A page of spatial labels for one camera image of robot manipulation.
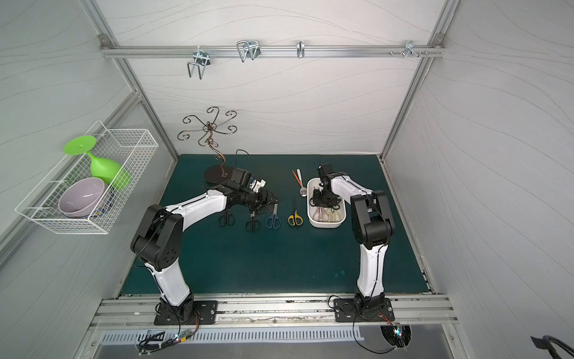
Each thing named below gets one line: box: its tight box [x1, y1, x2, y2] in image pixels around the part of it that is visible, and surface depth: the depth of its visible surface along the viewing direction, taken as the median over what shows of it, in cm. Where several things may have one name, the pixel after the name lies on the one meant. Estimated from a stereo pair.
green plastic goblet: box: [63, 135, 132, 191], surface depth 64 cm
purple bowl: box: [58, 177, 106, 219], surface depth 62 cm
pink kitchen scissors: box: [312, 206, 324, 223], surface depth 100 cm
